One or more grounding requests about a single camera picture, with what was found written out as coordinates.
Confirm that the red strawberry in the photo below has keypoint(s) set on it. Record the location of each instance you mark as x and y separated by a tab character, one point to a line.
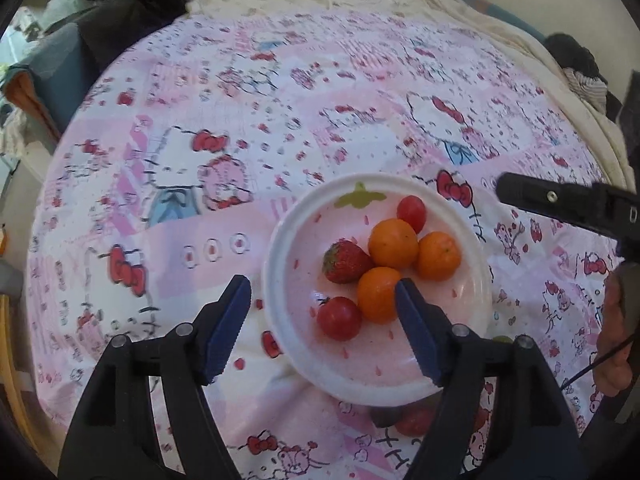
346	261

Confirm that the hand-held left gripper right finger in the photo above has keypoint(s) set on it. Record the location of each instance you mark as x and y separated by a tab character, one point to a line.
420	337

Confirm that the blue headboard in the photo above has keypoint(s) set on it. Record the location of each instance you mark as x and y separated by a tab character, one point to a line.
505	10

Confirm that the pink cartoon-print blanket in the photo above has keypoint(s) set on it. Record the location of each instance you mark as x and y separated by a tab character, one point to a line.
310	110

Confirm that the pink strawberry-print plate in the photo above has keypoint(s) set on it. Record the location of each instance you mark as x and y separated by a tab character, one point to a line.
300	320

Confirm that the yellow wooden chair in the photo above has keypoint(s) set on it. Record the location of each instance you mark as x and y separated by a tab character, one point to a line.
12	370

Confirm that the red cherry tomato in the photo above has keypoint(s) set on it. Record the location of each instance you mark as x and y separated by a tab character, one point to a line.
415	420
411	212
340	317

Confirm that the person's right hand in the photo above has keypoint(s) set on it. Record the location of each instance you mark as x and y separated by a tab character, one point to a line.
612	350

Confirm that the black jacket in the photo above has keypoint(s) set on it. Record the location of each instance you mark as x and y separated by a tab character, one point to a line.
135	5

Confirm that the orange mandarin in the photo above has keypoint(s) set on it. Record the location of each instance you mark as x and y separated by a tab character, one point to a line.
380	294
393	243
439	256

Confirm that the dark cloth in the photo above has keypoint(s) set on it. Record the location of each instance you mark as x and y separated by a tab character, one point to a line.
575	52

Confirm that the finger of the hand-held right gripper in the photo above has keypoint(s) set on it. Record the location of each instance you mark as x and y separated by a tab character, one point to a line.
545	197

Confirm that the striped garment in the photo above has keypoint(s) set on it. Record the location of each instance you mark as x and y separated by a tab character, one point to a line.
587	87

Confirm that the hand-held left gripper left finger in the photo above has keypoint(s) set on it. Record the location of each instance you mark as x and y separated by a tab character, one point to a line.
227	332

